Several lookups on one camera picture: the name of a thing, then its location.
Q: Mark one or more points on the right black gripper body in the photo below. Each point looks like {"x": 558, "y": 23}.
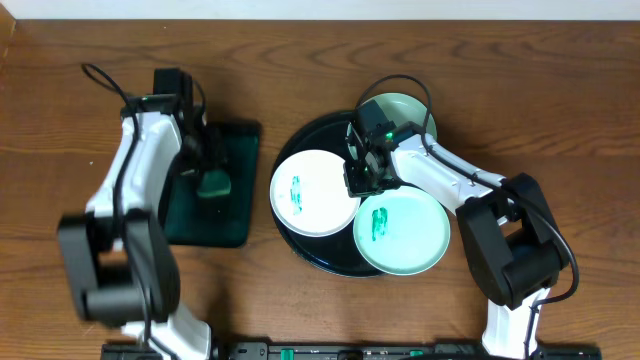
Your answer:
{"x": 364, "y": 179}

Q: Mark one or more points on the black rectangular water tray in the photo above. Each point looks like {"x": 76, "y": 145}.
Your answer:
{"x": 222, "y": 222}

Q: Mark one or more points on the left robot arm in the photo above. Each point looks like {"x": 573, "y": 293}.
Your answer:
{"x": 121, "y": 270}

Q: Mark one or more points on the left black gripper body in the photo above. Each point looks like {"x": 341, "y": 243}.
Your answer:
{"x": 206, "y": 163}

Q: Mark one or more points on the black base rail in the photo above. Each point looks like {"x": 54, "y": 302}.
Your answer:
{"x": 263, "y": 351}

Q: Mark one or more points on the mint green rear plate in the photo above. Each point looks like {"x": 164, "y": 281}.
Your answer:
{"x": 398, "y": 107}

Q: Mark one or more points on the green yellow sponge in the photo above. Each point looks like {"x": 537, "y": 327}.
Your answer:
{"x": 214, "y": 184}

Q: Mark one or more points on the white plate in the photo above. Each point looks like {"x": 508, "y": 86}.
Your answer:
{"x": 309, "y": 196}

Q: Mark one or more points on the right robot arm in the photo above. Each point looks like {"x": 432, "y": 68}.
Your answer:
{"x": 514, "y": 250}

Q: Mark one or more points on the mint green plate with stain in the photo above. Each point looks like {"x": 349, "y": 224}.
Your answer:
{"x": 402, "y": 232}

